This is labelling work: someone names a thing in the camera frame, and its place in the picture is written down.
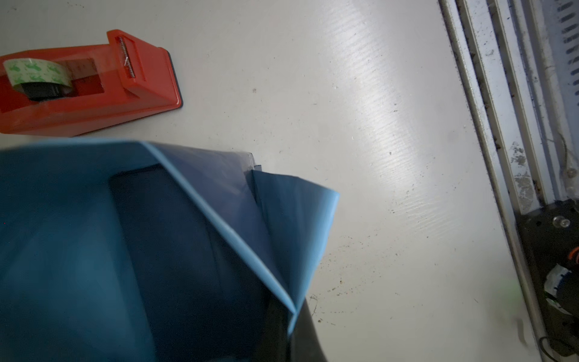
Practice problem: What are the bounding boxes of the light blue wrapping paper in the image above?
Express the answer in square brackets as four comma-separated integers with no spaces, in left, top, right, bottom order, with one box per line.
[1,138,339,361]

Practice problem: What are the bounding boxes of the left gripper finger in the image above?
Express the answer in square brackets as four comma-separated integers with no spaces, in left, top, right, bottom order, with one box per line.
[289,302,328,362]

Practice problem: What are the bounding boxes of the clear tape roll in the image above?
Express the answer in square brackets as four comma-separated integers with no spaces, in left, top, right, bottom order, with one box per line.
[3,58,73,102]

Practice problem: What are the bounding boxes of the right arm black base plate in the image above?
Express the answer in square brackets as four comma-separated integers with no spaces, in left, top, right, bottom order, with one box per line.
[518,200,578,357]

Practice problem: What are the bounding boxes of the aluminium front rail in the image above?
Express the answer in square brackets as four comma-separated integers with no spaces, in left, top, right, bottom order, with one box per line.
[440,1,578,361]

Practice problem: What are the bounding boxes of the red tape dispenser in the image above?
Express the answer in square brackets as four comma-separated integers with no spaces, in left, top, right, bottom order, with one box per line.
[1,30,182,137]

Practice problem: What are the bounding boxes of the dark blue gift box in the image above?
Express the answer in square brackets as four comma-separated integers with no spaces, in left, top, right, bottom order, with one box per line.
[109,165,269,361]

